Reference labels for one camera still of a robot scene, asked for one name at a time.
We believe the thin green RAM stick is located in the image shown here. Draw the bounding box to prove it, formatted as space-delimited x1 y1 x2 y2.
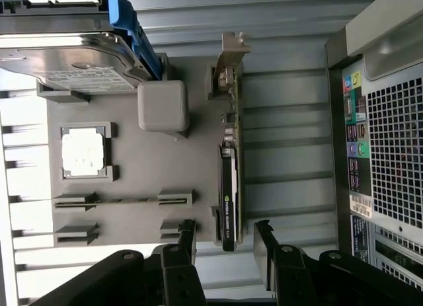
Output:
52 197 193 208

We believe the grey plastic parts rack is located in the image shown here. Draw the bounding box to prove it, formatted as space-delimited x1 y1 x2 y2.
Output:
36 53 246 248

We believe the silver CPU chip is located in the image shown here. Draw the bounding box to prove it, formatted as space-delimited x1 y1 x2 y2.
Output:
61 126 109 178

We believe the hard disk with blue caddy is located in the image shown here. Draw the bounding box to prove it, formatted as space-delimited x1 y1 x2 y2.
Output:
0 0 165 96

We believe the silver open PC case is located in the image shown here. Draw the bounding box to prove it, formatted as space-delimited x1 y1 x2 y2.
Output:
323 0 423 289

